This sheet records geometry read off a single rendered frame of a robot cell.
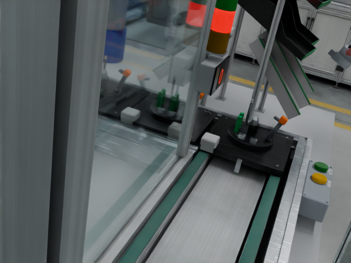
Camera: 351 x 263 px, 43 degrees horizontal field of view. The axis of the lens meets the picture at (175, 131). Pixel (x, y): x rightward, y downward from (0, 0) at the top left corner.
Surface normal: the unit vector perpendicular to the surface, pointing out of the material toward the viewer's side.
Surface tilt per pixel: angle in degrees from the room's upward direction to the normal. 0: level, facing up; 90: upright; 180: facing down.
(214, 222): 0
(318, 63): 90
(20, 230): 90
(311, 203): 90
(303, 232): 0
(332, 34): 90
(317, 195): 0
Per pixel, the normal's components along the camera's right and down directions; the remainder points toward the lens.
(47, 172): 0.92, 0.30
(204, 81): -0.35, 0.37
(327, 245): 0.17, -0.88
